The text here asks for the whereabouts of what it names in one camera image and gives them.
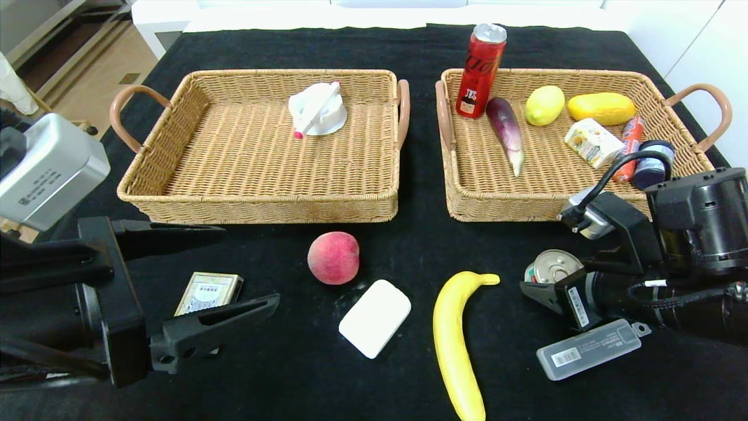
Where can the playing card box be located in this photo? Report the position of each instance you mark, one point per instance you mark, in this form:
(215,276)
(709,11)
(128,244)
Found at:
(207,289)

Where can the translucent grey plastic case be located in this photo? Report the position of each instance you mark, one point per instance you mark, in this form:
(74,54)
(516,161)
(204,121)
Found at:
(584,355)

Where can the small white juice carton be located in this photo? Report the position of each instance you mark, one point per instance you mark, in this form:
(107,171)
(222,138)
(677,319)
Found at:
(591,142)

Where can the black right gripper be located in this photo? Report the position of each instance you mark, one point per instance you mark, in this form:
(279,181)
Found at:
(578,306)

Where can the black tablecloth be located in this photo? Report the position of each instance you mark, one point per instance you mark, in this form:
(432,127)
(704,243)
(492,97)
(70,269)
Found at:
(292,397)

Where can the yellow-green lemon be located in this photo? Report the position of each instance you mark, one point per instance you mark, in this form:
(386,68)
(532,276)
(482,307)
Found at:
(544,106)

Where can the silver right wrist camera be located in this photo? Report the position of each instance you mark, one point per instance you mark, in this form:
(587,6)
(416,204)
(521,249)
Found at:
(590,225)

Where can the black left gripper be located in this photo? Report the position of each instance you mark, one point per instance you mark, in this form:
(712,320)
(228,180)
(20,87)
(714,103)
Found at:
(120,298)

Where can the dark blue yogurt cup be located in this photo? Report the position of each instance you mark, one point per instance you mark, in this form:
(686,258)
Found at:
(651,171)

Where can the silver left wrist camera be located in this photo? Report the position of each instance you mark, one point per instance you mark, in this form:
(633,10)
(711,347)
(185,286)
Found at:
(52,169)

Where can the wooden rack on casters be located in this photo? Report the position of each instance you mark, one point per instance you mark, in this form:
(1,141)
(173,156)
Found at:
(92,130)

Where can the yellow mango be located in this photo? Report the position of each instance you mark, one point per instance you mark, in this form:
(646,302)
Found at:
(601,109)

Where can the pink peach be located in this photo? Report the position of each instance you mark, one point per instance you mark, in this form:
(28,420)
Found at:
(333,258)

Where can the purple eggplant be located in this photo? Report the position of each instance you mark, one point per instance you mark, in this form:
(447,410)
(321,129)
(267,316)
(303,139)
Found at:
(505,130)

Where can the red wrapped sausage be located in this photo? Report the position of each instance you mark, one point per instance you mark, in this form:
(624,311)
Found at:
(632,131)

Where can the yellow banana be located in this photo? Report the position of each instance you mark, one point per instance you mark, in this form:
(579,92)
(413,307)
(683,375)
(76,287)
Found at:
(453,333)

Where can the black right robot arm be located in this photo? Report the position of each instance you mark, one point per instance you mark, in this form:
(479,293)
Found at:
(701,210)

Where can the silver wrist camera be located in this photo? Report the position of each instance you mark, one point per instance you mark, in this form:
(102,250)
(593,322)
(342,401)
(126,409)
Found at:
(590,225)
(52,169)

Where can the white hanging cloth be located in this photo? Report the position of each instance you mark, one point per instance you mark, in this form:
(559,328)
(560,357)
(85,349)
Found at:
(14,88)

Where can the white soap bar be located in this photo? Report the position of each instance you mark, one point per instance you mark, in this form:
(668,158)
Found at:
(375,318)

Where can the pull-tab tin can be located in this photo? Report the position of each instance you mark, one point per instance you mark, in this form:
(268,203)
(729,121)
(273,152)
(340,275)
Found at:
(555,264)

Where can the green floor sticker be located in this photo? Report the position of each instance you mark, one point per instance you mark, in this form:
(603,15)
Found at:
(131,79)

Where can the red soda can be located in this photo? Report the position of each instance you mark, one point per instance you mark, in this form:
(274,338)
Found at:
(480,69)

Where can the white table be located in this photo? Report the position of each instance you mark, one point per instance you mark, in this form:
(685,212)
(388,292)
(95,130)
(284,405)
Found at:
(163,17)

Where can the low shelf with grey frame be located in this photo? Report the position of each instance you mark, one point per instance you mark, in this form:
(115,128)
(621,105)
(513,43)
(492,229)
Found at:
(23,23)

